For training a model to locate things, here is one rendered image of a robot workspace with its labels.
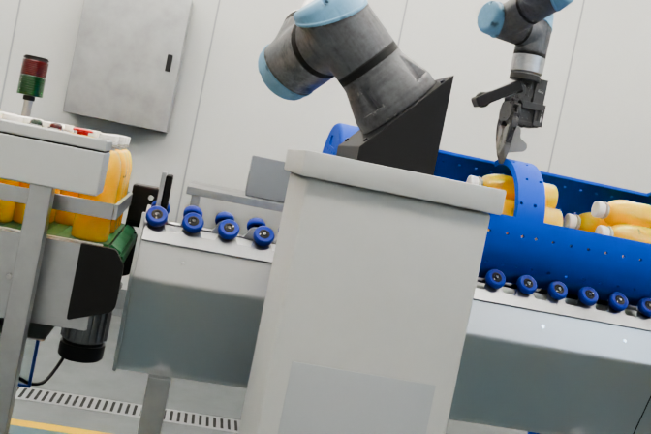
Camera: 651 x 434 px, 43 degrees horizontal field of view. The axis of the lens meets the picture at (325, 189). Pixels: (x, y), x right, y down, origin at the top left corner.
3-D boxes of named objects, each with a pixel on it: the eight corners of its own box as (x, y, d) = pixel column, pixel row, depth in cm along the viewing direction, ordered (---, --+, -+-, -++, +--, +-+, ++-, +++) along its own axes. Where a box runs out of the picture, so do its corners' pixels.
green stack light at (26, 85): (40, 97, 205) (44, 77, 204) (14, 92, 203) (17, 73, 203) (45, 99, 211) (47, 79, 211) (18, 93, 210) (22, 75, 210)
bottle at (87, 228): (78, 232, 164) (97, 141, 164) (112, 239, 164) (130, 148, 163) (65, 234, 157) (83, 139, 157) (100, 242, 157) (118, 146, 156)
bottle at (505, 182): (555, 212, 188) (480, 198, 185) (542, 215, 195) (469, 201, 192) (559, 183, 189) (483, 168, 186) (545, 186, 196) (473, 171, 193)
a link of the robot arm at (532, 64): (520, 51, 186) (507, 55, 194) (516, 71, 186) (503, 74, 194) (551, 59, 187) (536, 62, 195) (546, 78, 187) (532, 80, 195)
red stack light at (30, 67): (44, 77, 204) (46, 62, 204) (17, 72, 203) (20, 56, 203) (47, 79, 211) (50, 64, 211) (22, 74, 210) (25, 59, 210)
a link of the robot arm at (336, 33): (367, 62, 130) (317, -9, 128) (320, 93, 140) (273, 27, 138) (407, 30, 137) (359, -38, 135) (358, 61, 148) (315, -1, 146)
